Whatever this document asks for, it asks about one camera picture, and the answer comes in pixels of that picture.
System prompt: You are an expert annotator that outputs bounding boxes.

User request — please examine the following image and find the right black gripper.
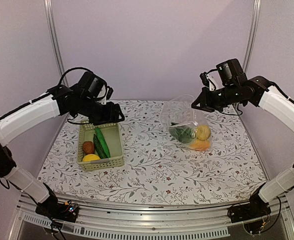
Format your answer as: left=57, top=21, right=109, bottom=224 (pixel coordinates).
left=192, top=83, right=240, bottom=112

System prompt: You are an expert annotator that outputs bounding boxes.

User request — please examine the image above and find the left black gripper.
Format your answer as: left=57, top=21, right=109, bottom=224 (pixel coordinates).
left=78, top=96, right=126, bottom=126

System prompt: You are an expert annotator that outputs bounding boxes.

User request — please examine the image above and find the green plastic basket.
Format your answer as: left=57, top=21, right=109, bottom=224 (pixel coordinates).
left=77, top=120, right=124, bottom=172

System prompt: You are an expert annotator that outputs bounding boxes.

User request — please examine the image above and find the clear zip top bag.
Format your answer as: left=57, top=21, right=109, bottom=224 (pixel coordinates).
left=160, top=94, right=211, bottom=152

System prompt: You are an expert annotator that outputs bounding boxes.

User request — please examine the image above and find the green yellow mango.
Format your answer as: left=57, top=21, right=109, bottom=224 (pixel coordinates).
left=196, top=125, right=211, bottom=141

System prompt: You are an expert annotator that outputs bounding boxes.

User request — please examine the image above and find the brown kiwi toy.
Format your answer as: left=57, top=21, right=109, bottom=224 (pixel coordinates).
left=82, top=141, right=95, bottom=155

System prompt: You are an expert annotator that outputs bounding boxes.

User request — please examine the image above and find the bok choy toy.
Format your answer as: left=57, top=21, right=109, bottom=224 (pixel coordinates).
left=169, top=122, right=196, bottom=144

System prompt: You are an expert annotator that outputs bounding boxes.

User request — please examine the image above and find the yellow lemon toy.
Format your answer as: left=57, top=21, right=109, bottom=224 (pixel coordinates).
left=82, top=154, right=100, bottom=163

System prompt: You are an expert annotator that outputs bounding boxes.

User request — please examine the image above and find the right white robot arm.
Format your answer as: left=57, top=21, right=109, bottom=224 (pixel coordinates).
left=192, top=73, right=294, bottom=218

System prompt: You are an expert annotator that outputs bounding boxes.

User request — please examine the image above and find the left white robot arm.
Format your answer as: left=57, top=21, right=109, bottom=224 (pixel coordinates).
left=0, top=85, right=125, bottom=217

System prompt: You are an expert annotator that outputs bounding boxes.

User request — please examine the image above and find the green cucumber toy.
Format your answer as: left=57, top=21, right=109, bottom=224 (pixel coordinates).
left=93, top=127, right=110, bottom=159

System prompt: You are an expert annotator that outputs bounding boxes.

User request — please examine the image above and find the floral table mat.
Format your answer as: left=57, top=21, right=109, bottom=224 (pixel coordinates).
left=38, top=100, right=266, bottom=205

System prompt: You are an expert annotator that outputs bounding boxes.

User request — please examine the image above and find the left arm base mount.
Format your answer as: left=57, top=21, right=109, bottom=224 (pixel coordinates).
left=35, top=198, right=79, bottom=223

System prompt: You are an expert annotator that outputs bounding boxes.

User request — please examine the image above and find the right aluminium frame post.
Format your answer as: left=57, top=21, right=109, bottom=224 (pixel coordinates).
left=243, top=0, right=262, bottom=72

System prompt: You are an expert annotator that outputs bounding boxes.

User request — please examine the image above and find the aluminium frame post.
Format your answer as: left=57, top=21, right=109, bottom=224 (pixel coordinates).
left=43, top=0, right=65, bottom=76
left=243, top=0, right=262, bottom=72

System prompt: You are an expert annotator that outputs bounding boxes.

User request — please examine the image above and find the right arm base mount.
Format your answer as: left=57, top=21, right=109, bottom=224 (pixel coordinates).
left=227, top=193, right=271, bottom=223

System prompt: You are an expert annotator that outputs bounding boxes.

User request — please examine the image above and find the aluminium front rail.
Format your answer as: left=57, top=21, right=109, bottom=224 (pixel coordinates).
left=8, top=193, right=294, bottom=240

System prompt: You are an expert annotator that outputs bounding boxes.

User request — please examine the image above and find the left aluminium frame post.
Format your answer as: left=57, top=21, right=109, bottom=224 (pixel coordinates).
left=43, top=0, right=65, bottom=76

